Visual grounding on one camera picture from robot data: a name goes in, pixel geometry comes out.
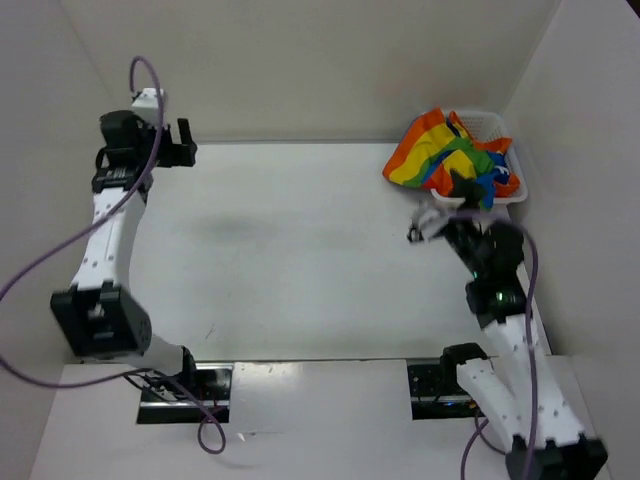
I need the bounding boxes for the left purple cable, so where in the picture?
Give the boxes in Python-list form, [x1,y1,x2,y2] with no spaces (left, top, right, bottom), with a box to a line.
[0,56,227,455]

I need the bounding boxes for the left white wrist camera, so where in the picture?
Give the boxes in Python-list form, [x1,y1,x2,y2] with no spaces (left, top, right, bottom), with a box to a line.
[131,88,167,126]

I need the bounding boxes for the white plastic basket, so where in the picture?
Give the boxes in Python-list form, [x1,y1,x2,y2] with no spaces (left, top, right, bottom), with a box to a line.
[429,110,528,208]

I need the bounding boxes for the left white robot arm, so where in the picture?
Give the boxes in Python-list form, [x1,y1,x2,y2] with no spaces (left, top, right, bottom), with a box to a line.
[50,107,200,400]

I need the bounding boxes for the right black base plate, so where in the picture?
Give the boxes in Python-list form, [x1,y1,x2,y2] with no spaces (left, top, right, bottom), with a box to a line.
[407,359,482,421]

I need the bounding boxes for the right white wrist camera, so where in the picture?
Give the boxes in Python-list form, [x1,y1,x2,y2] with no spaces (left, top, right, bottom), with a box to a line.
[407,200,451,244]

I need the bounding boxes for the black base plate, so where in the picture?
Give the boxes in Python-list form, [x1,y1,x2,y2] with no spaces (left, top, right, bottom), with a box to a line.
[407,359,482,421]
[130,362,234,425]

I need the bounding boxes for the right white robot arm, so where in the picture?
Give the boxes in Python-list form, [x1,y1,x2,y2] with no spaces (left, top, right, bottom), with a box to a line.
[437,173,608,479]

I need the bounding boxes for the rainbow striped shorts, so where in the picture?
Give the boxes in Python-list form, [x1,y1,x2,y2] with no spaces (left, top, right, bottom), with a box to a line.
[382,108,528,209]

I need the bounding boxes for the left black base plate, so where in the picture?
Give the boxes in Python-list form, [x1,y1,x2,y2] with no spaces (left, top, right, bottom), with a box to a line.
[130,362,234,425]

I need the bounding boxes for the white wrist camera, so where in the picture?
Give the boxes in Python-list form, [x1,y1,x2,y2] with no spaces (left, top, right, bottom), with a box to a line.
[131,88,167,126]
[407,200,451,244]

